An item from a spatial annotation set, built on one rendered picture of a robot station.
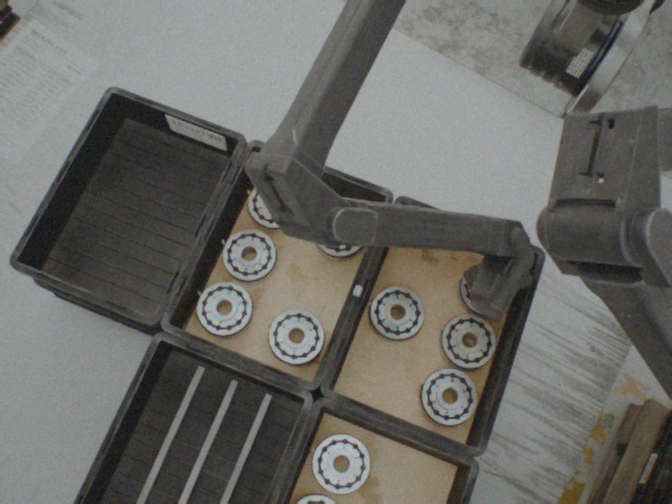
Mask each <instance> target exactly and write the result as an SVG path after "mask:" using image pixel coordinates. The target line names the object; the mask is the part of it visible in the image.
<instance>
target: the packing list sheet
mask: <svg viewBox="0 0 672 504"><path fill-rule="evenodd" d="M99 65H100V64H99V63H97V61H96V60H94V59H93V58H92V57H90V56H89V55H87V54H86V53H84V52H83V51H81V50H80V49H77V48H76V47H74V46H73V45H71V44H70V43H68V42H67V41H65V40H64V39H62V38H61V37H59V36H58V35H57V33H55V32H54V31H51V30H50V29H48V28H47V27H45V26H44V25H43V24H41V23H40V22H38V21H37V20H36V19H33V20H32V21H31V22H30V24H29V25H27V26H26V27H24V28H22V30H21V31H20V32H19V33H18V35H17V36H16V37H15V38H14V40H13V41H12V42H11V43H10V44H9V45H8V47H6V48H5V49H4V50H3V51H2V52H1V53H0V157H3V158H5V159H7V160H8V161H10V162H12V164H14V165H15V166H17V165H18V162H19V161H20V160H21V159H22V157H23V156H24V155H25V154H26V152H28V151H29V150H30V149H31V146H32V145H33V144H34V143H35V141H36V140H37V139H38V138H39V136H40V135H41V134H42V133H43V131H44V129H45V128H46V127H47V126H48V125H49V124H50V123H51V122H52V120H53V119H54V118H55V117H56V115H57V114H58V112H59V111H60V109H61V108H62V107H63V106H64V104H65V103H66V102H68V101H69V99H70V98H71V97H72V95H73V93H74V92H75V91H76V90H77V88H78V87H79V86H80V85H81V84H82V83H83V82H84V81H86V79H87V78H88V76H89V75H90V74H91V73H92V72H93V71H94V70H95V69H96V68H97V67H98V66H99Z"/></svg>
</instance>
